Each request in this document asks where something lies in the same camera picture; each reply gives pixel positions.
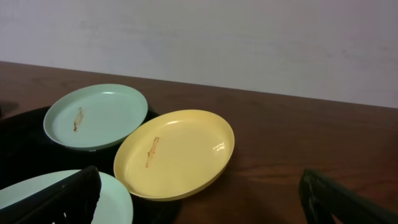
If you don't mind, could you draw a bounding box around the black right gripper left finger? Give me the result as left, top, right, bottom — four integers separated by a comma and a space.
1, 166, 101, 224

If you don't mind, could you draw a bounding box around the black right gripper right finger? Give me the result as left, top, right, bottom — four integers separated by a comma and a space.
298, 169, 397, 224

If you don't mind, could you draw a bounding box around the light green plate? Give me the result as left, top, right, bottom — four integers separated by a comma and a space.
1, 170, 133, 224
43, 84, 149, 151

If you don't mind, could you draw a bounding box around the yellow plate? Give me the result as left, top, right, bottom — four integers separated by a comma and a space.
113, 110, 235, 201

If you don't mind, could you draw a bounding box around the round black tray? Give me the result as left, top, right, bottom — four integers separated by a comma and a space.
1, 106, 182, 224

